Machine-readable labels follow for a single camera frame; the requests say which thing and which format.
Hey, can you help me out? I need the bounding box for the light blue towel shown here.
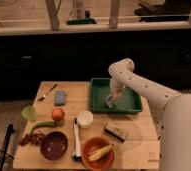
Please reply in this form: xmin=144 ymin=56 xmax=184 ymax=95
xmin=105 ymin=96 xmax=114 ymax=108

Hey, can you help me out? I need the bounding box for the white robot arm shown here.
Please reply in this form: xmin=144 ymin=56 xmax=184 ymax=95
xmin=108 ymin=58 xmax=191 ymax=171

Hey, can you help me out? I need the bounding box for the green plastic tray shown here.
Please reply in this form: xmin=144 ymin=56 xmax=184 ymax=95
xmin=88 ymin=78 xmax=143 ymax=115

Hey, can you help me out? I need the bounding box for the white cup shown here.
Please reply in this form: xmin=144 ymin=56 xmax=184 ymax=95
xmin=77 ymin=111 xmax=93 ymax=128

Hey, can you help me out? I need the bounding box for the blue sponge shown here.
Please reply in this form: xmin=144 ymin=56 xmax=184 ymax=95
xmin=54 ymin=91 xmax=66 ymax=106

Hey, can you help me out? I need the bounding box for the orange fruit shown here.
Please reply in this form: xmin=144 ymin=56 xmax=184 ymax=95
xmin=52 ymin=108 xmax=65 ymax=121

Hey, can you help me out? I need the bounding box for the wooden block eraser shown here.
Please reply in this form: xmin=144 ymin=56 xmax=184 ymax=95
xmin=104 ymin=123 xmax=128 ymax=142

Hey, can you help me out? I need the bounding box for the metal spoon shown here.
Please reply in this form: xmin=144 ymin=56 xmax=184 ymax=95
xmin=37 ymin=83 xmax=58 ymax=101

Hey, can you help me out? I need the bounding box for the orange bowl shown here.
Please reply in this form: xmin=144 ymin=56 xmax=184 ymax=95
xmin=81 ymin=137 xmax=114 ymax=171

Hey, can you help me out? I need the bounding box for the green chili pepper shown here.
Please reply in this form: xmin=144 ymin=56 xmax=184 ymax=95
xmin=30 ymin=121 xmax=57 ymax=133

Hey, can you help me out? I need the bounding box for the green book on shelf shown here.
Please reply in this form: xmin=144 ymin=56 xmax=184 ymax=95
xmin=66 ymin=18 xmax=97 ymax=25

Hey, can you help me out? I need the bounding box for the yellow corn cob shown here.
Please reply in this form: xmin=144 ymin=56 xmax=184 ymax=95
xmin=88 ymin=144 xmax=113 ymax=162

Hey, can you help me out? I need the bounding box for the green plastic cup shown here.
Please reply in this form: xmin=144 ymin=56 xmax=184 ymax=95
xmin=21 ymin=106 xmax=37 ymax=122

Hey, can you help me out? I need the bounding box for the dark purple bowl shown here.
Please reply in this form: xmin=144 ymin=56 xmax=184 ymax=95
xmin=40 ymin=131 xmax=68 ymax=160

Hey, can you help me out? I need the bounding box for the white mug on shelf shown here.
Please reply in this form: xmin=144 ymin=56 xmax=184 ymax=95
xmin=71 ymin=0 xmax=85 ymax=19

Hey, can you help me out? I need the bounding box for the red dried chili bunch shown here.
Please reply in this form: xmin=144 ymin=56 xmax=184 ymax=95
xmin=19 ymin=133 xmax=45 ymax=146

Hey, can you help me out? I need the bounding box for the black pole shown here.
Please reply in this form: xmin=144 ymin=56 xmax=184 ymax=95
xmin=0 ymin=124 xmax=14 ymax=171

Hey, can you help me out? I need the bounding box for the white handled brush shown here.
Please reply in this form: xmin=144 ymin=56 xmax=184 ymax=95
xmin=73 ymin=119 xmax=82 ymax=161

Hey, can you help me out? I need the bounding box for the wooden shelf rail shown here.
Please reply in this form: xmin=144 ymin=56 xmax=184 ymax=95
xmin=0 ymin=0 xmax=191 ymax=36

